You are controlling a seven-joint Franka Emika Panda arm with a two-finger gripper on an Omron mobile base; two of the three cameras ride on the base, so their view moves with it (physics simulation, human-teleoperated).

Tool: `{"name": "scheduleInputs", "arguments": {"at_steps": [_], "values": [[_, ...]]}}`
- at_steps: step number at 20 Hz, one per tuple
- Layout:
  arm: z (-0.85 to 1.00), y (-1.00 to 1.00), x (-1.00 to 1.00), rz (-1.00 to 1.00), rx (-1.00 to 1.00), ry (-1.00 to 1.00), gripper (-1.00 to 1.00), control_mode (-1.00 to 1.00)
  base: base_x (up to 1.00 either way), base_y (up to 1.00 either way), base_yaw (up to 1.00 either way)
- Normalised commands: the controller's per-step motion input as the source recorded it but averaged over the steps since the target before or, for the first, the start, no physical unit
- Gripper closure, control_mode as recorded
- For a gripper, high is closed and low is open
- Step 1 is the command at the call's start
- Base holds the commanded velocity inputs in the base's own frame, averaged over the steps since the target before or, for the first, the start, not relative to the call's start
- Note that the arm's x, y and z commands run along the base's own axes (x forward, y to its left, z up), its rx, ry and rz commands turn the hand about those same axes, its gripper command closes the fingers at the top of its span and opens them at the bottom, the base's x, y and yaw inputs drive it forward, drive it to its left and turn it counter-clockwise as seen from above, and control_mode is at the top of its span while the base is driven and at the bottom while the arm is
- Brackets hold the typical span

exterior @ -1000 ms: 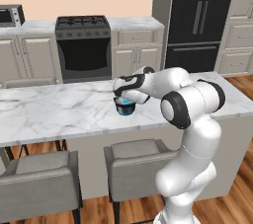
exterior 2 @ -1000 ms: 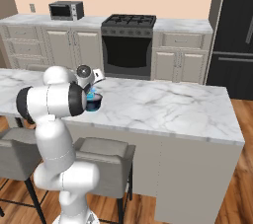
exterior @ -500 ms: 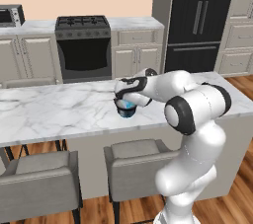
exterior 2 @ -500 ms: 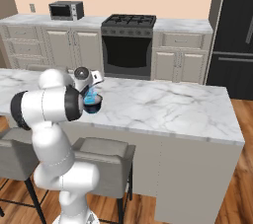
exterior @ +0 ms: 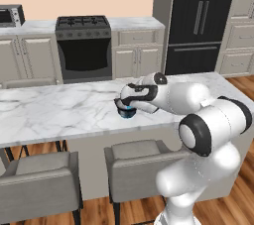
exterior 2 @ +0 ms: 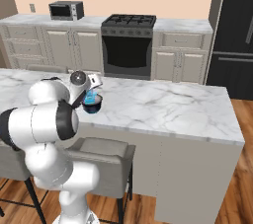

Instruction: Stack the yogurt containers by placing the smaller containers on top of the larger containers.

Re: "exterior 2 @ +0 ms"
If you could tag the light blue yogurt container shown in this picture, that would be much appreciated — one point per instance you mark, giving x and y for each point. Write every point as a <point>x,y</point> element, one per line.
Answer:
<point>91,96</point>

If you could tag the beige kitchen island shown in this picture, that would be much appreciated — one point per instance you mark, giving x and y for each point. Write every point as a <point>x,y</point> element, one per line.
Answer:
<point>184,172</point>

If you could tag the beige cupboard with one drawer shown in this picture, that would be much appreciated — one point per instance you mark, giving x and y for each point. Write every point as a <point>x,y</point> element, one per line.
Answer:
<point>180,57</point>

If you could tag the grey wall socket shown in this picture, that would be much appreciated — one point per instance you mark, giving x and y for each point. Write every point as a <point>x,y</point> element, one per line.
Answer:
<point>32,7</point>

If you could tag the black and steel stove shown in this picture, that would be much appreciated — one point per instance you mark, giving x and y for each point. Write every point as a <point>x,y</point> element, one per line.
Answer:
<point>127,46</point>

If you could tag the grey upholstered stool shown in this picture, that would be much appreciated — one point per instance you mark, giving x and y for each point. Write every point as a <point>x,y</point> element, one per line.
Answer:
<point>104,162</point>
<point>13,165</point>

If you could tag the silver toaster oven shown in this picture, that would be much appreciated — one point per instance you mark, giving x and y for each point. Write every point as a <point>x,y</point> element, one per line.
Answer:
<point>66,10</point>

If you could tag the black fridge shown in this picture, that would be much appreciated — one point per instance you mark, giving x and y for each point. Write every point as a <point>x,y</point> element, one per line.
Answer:
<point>232,34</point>

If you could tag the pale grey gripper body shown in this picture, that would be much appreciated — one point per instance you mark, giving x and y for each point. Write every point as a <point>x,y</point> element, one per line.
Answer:
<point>94,81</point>

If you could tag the beige cupboard run with drawers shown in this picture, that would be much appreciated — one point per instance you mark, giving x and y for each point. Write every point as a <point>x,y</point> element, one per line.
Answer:
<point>51,47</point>

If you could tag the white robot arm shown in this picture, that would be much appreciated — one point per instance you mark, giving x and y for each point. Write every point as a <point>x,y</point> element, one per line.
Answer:
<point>46,126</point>

